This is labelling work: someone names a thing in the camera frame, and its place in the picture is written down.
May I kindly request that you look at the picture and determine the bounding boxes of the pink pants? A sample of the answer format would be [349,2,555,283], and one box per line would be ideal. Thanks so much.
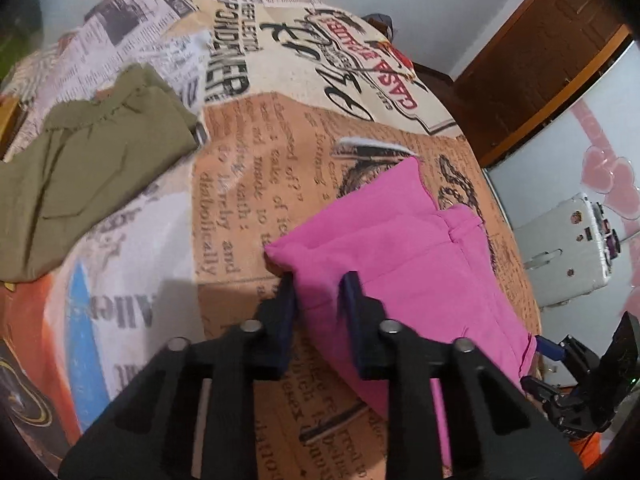
[263,156,537,468]

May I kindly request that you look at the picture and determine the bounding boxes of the grey backpack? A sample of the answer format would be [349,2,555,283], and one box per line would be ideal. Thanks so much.
[364,11,402,45]

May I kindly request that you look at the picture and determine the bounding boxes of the brown wooden door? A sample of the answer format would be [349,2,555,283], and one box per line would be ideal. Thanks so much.
[452,0,632,167]

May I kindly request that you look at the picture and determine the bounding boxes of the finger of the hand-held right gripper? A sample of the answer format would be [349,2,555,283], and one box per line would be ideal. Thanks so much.
[519,375,554,407]
[535,335,567,362]

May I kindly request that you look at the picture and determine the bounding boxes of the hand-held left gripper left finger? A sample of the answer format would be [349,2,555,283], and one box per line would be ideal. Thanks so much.
[57,272,301,480]

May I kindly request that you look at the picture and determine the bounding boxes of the wooden folding lap table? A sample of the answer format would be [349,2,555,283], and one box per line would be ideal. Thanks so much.
[0,95,25,157]

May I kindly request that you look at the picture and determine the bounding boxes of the newspaper print bed sheet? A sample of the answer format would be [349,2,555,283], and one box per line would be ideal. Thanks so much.
[0,0,547,480]

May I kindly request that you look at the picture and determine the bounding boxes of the pink heart wall sticker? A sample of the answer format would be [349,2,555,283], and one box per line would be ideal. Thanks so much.
[580,145,640,221]

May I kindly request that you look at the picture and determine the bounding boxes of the olive green pants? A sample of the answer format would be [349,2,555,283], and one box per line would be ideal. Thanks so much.
[0,65,209,284]

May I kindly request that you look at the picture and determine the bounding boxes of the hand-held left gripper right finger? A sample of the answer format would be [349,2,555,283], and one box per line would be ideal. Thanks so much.
[340,271,586,480]

